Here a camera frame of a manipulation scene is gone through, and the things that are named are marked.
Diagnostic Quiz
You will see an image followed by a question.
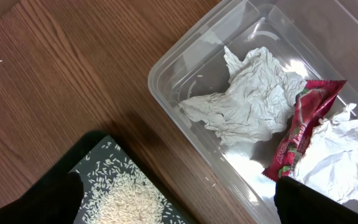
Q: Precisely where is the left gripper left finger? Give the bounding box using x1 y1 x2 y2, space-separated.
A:
0 172 84 224

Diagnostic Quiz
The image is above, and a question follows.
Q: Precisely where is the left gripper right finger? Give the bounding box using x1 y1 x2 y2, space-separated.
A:
273 177 358 224

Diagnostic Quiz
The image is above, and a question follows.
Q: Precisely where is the rice pile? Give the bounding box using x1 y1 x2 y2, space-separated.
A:
72 138 189 224

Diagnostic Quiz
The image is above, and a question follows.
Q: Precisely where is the white napkin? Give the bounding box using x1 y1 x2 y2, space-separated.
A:
179 47 306 145
290 103 358 204

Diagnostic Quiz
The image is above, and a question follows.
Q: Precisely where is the red snack wrapper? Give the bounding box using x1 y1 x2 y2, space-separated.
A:
262 80 346 182

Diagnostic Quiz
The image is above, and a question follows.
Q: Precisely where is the black rectangular tray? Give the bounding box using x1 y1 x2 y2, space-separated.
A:
28 131 196 224

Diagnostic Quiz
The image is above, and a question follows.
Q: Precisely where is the clear plastic bin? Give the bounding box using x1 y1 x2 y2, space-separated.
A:
149 0 358 223

